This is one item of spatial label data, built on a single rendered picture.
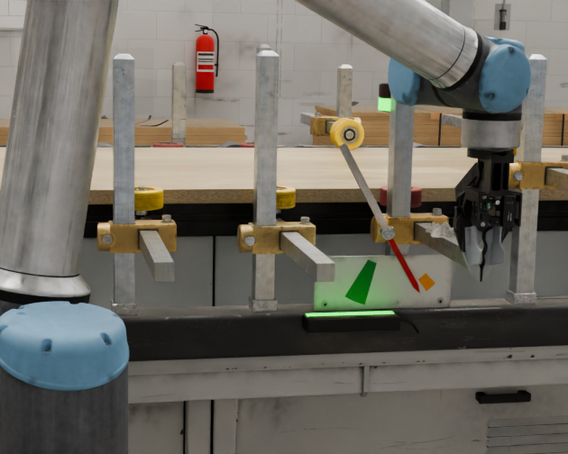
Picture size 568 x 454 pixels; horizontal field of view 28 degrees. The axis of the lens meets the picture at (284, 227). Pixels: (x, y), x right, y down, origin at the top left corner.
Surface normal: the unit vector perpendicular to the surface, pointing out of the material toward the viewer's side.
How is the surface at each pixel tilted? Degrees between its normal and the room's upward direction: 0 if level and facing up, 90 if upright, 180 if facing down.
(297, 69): 90
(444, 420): 90
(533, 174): 90
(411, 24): 95
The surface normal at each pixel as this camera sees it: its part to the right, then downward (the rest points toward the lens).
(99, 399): 0.71, 0.14
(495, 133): -0.02, 0.16
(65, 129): 0.43, 0.15
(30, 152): -0.25, 0.05
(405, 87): -0.92, 0.04
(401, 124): 0.20, 0.17
